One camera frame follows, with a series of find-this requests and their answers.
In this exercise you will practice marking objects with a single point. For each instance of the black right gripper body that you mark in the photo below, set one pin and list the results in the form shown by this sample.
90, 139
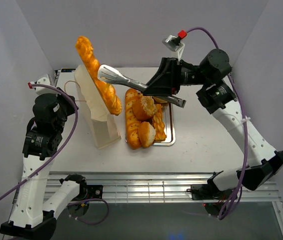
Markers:
174, 76

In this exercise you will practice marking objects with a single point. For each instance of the braided pastry piece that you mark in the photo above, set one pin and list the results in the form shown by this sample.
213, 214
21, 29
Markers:
158, 124

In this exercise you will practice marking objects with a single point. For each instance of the beige paper bag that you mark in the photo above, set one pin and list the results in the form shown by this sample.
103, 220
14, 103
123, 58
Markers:
78, 83

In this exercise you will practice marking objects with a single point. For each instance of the metal serving tongs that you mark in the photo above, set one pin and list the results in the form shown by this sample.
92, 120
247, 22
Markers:
112, 76

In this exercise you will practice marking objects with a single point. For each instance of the long scored baguette loaf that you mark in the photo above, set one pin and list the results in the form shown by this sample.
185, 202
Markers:
131, 122

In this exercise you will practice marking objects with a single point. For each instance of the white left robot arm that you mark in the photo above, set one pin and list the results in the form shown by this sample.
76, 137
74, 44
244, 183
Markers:
32, 217

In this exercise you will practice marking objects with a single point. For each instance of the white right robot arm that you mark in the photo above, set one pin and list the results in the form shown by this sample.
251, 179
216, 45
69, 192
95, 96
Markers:
262, 160

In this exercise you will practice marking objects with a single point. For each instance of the silver metal tray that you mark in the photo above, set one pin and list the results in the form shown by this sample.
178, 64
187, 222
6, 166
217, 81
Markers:
168, 120

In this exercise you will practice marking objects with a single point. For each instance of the sugared flower bun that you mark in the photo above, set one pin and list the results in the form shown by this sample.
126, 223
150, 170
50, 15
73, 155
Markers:
144, 108

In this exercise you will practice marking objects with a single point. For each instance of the round smooth bun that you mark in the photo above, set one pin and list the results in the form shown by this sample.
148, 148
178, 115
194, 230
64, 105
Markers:
146, 134

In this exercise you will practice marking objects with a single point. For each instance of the glazed ring donut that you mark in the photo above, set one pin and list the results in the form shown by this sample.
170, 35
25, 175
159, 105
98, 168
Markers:
159, 100

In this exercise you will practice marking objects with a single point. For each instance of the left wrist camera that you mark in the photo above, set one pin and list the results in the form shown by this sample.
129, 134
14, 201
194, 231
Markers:
43, 80

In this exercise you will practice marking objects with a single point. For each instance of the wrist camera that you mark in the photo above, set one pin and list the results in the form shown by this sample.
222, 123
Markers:
175, 44
43, 80

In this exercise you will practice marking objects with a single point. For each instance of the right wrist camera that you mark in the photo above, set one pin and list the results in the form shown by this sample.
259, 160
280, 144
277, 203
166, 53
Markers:
175, 44

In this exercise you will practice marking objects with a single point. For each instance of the aluminium table frame rail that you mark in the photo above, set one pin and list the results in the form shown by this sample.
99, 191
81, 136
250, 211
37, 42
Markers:
129, 188

